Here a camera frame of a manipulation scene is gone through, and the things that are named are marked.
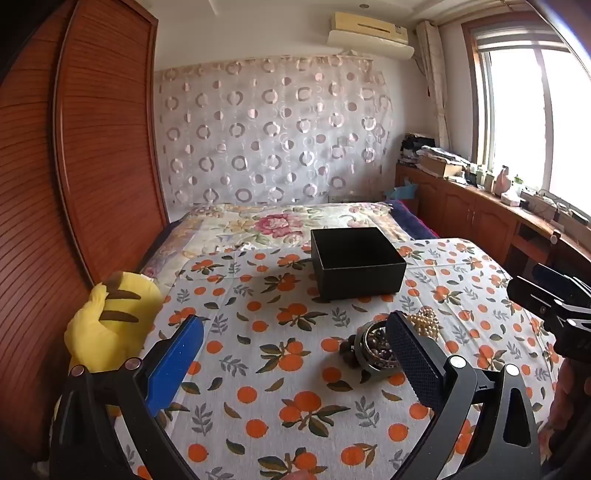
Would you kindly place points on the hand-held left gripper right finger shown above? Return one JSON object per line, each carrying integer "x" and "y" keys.
{"x": 413, "y": 362}

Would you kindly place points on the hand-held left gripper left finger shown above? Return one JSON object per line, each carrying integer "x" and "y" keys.
{"x": 178, "y": 357}

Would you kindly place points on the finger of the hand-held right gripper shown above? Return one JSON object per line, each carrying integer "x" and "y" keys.
{"x": 533, "y": 295}
{"x": 556, "y": 274}

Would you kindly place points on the green jade bangle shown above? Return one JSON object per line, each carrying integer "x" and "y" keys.
{"x": 379, "y": 365}

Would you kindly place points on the black cardboard box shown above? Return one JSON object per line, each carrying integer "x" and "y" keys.
{"x": 364, "y": 277}

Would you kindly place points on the yellow plush toy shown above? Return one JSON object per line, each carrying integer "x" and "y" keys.
{"x": 106, "y": 332}

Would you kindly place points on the white tissue box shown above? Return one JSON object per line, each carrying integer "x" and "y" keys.
{"x": 511, "y": 197}

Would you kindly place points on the orange fruit print cloth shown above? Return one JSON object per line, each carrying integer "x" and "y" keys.
{"x": 277, "y": 369}

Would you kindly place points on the wooden cabinet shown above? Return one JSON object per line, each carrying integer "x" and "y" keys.
{"x": 466, "y": 217}

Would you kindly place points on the pink figurine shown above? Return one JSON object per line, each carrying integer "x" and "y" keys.
{"x": 502, "y": 181}

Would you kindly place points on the dark blue blanket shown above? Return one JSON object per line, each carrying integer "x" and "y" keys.
{"x": 411, "y": 221}

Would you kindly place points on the window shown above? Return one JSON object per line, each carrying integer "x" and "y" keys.
{"x": 521, "y": 115}

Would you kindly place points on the stack of papers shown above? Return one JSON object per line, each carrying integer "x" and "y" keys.
{"x": 441, "y": 159}

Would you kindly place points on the floral bedsheet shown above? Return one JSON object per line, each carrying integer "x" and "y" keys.
{"x": 277, "y": 226}

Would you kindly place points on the teal cloth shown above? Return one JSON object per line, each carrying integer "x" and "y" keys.
{"x": 402, "y": 190}

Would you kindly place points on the stack of dark clothes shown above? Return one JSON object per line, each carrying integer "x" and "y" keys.
{"x": 415, "y": 147}

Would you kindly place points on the beige drape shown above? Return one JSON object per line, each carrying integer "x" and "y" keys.
{"x": 436, "y": 83}

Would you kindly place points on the white air conditioner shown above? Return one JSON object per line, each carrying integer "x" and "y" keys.
{"x": 369, "y": 34}

